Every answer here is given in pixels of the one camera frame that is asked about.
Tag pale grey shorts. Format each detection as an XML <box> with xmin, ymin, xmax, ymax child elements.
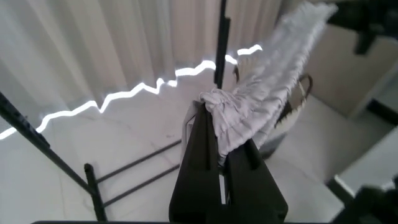
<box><xmin>182</xmin><ymin>1</ymin><xmax>338</xmax><ymax>166</ymax></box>

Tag black clothes rack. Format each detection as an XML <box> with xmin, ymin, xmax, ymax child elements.
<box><xmin>0</xmin><ymin>0</ymin><xmax>231</xmax><ymax>222</ymax></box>

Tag white laundry basket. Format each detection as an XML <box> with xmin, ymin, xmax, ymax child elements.
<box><xmin>233</xmin><ymin>57</ymin><xmax>314</xmax><ymax>159</ymax></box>

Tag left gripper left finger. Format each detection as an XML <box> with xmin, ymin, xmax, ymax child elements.
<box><xmin>169</xmin><ymin>101</ymin><xmax>223</xmax><ymax>223</ymax></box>

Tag beige partition panel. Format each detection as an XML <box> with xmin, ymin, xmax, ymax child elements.
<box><xmin>304</xmin><ymin>23</ymin><xmax>398</xmax><ymax>121</ymax></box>

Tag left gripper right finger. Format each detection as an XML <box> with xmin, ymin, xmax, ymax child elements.
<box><xmin>223</xmin><ymin>138</ymin><xmax>289</xmax><ymax>223</ymax></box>

